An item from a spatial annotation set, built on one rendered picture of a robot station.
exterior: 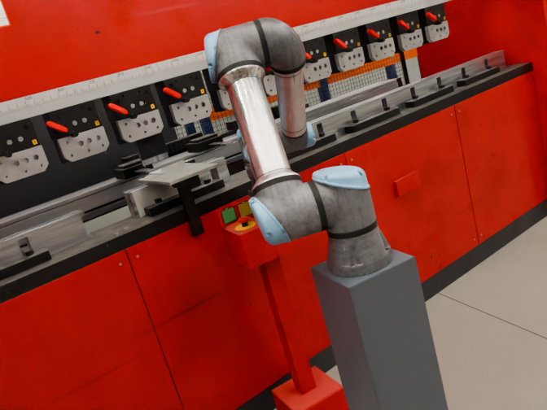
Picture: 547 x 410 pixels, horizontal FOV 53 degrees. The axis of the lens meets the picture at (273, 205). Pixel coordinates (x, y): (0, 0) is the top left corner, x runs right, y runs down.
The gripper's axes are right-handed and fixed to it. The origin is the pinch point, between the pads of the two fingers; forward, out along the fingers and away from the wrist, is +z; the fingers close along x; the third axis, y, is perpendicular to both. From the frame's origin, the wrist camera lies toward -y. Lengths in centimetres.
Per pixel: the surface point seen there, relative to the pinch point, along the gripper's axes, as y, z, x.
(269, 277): -2.7, 14.4, 7.5
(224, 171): 31.7, -16.1, 0.6
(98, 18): 32, -78, 28
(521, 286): -3, 73, -110
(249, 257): -6.7, 2.5, 14.0
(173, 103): 32, -45, 12
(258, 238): -6.3, -2.0, 9.3
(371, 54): 45, -39, -86
